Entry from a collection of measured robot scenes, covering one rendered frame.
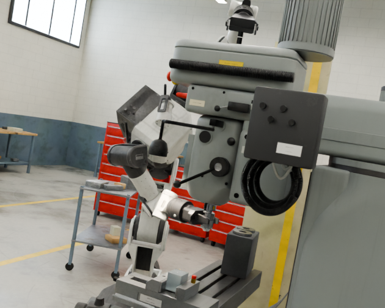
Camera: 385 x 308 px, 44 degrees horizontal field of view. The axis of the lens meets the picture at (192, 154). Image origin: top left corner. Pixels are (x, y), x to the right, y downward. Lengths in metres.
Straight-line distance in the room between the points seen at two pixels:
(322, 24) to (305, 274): 0.82
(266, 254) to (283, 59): 2.17
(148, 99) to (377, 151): 1.08
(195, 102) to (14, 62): 10.05
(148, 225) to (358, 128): 1.28
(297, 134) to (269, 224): 2.23
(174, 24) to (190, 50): 10.53
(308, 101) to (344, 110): 0.27
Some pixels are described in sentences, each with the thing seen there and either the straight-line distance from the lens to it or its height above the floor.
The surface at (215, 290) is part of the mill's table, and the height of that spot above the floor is 0.94.
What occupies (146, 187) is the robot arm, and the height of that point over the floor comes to 1.27.
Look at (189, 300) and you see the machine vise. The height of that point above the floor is 1.01.
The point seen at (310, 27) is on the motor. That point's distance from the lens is 1.69.
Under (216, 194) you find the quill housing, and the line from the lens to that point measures 1.73.
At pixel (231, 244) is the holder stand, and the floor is 1.08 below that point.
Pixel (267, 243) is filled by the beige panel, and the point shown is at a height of 0.84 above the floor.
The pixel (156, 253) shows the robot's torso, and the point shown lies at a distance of 2.54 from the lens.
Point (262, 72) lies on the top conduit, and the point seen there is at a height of 1.79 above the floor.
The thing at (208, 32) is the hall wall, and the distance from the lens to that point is 11.86.
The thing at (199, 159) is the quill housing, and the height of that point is 1.46.
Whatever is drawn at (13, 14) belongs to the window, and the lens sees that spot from 11.48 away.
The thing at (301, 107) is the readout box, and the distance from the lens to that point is 1.36.
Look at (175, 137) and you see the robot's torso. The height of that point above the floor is 1.52.
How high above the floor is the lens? 1.57
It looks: 3 degrees down
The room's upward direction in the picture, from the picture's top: 10 degrees clockwise
